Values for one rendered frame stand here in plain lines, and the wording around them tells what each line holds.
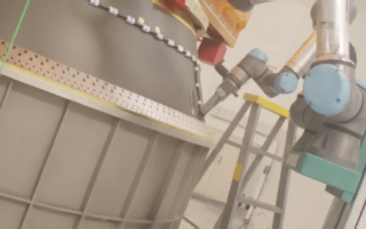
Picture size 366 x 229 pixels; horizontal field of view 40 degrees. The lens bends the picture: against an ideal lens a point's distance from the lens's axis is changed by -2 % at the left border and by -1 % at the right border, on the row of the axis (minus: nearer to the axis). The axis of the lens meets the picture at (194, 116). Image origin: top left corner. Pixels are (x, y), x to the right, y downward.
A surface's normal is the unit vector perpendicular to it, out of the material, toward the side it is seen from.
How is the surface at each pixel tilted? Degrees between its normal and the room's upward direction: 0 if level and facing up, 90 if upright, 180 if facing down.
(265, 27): 90
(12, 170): 90
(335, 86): 97
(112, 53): 62
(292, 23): 90
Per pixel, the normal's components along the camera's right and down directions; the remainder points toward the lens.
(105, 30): 0.66, -0.26
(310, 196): -0.29, -0.13
